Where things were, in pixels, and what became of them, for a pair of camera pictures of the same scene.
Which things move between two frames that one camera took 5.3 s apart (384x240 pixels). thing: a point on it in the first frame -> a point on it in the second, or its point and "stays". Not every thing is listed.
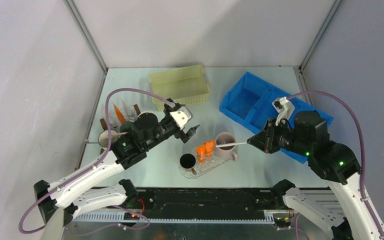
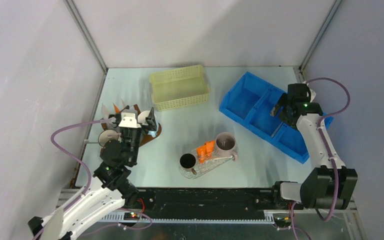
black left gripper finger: (185, 136) -> (150, 120)
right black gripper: (264, 139) -> (282, 102)
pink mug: (231, 152) stays
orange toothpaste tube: (201, 151) stays
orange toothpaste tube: (210, 146) stays
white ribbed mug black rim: (103, 138) stays
